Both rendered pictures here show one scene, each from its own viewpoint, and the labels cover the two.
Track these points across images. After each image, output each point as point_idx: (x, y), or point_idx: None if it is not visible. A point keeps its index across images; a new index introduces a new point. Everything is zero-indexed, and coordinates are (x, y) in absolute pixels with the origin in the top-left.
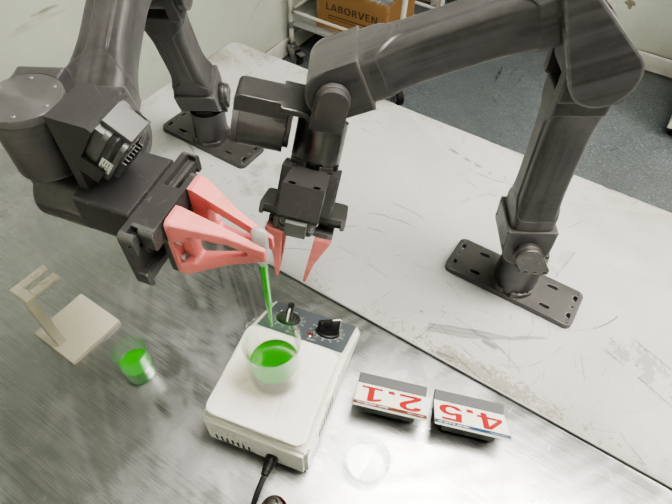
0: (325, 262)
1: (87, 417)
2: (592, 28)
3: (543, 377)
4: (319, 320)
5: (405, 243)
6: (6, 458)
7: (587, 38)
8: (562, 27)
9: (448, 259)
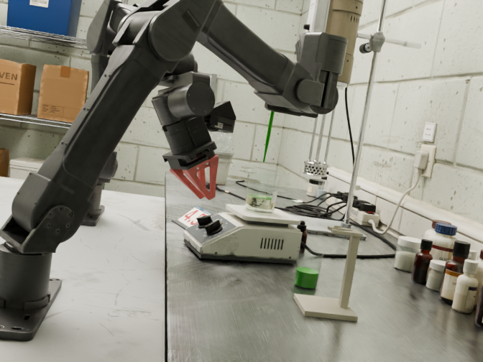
0: (136, 251)
1: (352, 292)
2: None
3: (143, 215)
4: (208, 216)
5: (83, 233)
6: (409, 306)
7: None
8: (109, 32)
9: (88, 221)
